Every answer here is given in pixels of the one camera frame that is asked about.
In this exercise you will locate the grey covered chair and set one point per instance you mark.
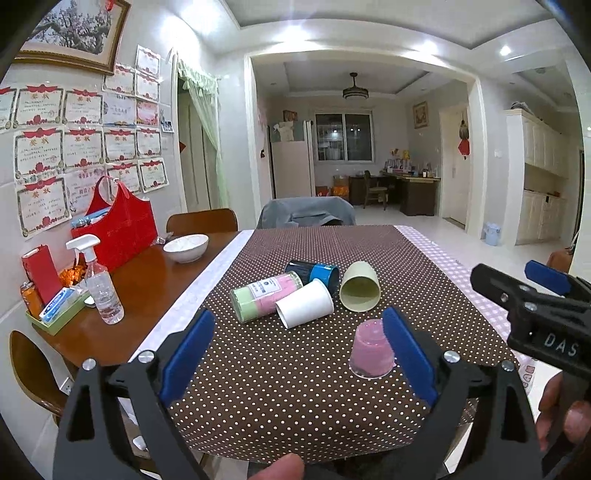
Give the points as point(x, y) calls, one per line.
point(304, 210)

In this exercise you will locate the green and pink cup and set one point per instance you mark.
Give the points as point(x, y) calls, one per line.
point(265, 296)

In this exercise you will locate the gold framed picture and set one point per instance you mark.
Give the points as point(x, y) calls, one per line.
point(74, 32)

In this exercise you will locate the clear spray bottle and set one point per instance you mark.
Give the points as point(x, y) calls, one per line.
point(104, 290)

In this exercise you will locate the orange snack packet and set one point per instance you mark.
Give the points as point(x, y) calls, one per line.
point(71, 275)

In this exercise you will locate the white and blue tissue packet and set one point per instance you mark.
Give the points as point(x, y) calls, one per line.
point(62, 305)

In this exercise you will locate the red felt bag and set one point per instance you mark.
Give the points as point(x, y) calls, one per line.
point(120, 233)

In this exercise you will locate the round ceiling lamp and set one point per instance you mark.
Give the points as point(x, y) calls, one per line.
point(355, 91)

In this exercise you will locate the dark wooden desk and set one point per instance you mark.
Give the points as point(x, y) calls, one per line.
point(418, 194)

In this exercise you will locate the white bowl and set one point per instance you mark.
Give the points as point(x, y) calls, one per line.
point(185, 247)

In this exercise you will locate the pale green cup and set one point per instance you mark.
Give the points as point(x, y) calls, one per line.
point(360, 288)

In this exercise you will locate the brown leather seat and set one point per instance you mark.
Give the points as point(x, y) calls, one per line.
point(559, 261)

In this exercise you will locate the white door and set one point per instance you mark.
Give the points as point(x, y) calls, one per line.
point(455, 170)

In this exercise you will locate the red gift box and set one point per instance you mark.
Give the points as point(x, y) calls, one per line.
point(322, 190)

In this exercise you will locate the person's right hand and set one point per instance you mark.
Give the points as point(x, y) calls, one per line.
point(549, 401)

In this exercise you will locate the white fridge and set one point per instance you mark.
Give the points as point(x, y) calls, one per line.
point(291, 168)

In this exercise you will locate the small framed wall painting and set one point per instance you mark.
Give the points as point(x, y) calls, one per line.
point(420, 114)

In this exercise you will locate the red hanging ornament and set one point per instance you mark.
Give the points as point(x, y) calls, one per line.
point(463, 138)

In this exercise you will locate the blue and black cup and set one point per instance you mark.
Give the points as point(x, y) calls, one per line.
point(316, 272)

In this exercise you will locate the green tray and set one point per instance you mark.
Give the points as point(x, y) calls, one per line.
point(55, 325)

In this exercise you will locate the wall of award certificates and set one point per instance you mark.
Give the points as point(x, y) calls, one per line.
point(83, 143)

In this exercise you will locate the white paper cup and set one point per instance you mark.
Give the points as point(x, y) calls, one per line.
point(304, 305)

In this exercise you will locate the pink plastic cup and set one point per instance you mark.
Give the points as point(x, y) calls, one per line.
point(369, 353)

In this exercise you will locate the brown wooden chair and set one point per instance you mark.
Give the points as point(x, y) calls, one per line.
point(32, 374)
point(202, 220)

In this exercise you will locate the cream wall cabinet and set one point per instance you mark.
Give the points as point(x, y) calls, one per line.
point(540, 184)

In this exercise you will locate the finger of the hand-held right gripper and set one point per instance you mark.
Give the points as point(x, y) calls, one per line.
point(496, 282)
point(547, 276)

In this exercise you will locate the brown polka dot tablecloth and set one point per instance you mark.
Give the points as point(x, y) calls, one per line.
point(286, 383)

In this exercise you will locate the green lace curtain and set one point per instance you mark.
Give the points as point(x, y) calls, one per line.
point(219, 138)

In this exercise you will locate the dark wooden desk chair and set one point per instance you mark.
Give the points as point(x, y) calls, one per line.
point(373, 191)

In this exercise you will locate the orange cardboard box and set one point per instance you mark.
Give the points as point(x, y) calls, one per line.
point(340, 186)

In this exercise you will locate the orange can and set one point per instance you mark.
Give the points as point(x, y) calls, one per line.
point(30, 300)

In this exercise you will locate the window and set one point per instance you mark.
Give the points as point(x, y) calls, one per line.
point(344, 136)

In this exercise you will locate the blue waste bin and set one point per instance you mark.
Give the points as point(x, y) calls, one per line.
point(492, 232)

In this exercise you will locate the person's left hand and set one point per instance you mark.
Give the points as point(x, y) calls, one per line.
point(277, 468)

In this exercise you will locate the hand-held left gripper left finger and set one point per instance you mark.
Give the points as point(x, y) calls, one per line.
point(189, 355)

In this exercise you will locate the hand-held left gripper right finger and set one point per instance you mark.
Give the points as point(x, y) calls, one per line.
point(411, 355)

